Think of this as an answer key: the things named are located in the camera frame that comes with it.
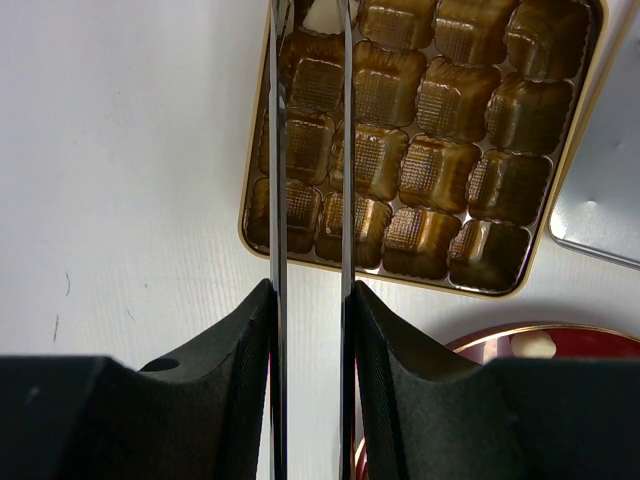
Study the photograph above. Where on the red round plate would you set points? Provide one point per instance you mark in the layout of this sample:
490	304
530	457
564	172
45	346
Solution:
500	360

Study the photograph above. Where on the silver tin lid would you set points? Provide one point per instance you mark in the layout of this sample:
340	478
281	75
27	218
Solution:
597	209

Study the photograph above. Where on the gold chocolate tin box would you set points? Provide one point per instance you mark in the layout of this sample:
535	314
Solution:
462	114

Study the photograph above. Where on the white cone chocolate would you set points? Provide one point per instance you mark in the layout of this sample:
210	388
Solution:
533	344

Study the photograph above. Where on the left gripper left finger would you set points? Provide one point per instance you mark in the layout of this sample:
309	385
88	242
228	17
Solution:
193	413

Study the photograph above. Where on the white square chocolate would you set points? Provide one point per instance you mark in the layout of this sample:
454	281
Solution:
323	17

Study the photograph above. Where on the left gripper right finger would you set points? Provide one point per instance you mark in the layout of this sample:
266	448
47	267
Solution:
475	400

